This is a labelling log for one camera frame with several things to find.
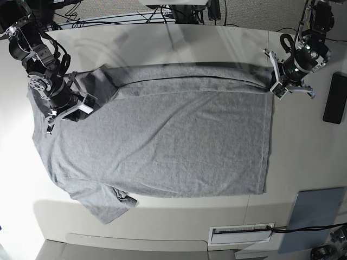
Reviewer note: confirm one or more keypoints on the black rectangular device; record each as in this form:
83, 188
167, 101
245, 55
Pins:
336, 99

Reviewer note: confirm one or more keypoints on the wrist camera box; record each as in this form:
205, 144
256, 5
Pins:
279, 90
87, 103

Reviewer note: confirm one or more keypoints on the grey T-shirt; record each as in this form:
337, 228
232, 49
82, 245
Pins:
161, 131

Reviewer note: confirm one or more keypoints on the white cable grommet tray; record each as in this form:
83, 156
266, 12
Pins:
239, 234

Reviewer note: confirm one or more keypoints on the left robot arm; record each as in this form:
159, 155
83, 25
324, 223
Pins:
307, 50

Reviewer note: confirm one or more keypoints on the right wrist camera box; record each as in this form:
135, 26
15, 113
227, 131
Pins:
87, 103

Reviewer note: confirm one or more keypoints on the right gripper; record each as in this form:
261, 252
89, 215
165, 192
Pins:
63, 99

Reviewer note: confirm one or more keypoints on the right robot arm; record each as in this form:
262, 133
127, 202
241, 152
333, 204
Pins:
46, 63

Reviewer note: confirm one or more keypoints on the blue-grey flat pad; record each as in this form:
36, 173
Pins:
311, 208

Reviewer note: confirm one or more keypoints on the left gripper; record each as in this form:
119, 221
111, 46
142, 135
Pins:
295, 68

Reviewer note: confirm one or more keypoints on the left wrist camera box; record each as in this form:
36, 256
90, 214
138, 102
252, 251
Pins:
279, 90

